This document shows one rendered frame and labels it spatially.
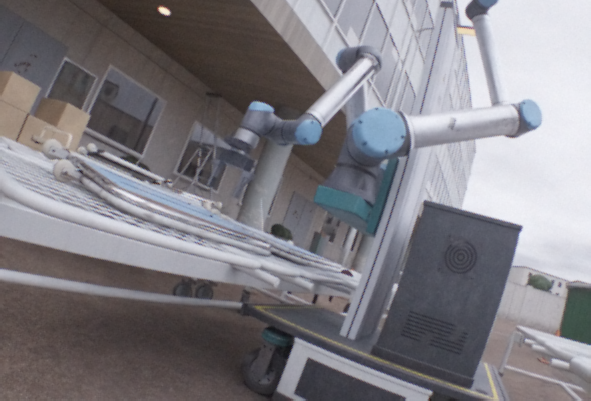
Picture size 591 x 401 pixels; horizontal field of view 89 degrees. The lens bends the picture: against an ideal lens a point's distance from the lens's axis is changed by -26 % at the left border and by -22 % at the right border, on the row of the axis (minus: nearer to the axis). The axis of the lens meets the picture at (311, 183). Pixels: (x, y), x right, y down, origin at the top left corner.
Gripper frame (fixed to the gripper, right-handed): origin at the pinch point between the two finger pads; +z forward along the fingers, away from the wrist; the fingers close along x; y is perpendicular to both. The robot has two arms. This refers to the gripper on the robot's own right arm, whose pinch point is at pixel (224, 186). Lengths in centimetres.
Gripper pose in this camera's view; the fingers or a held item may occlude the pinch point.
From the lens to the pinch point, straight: 140.5
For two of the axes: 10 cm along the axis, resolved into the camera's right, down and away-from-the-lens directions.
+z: -4.0, 9.1, -1.2
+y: 3.8, 2.8, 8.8
